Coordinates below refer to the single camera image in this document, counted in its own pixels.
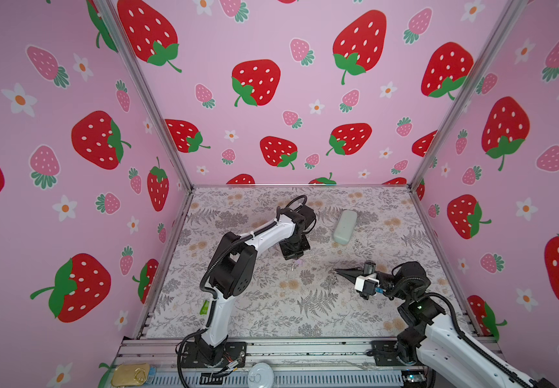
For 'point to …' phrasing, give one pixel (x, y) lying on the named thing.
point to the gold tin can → (130, 375)
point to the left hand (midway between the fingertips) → (304, 256)
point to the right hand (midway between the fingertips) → (337, 267)
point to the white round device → (261, 375)
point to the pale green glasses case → (346, 224)
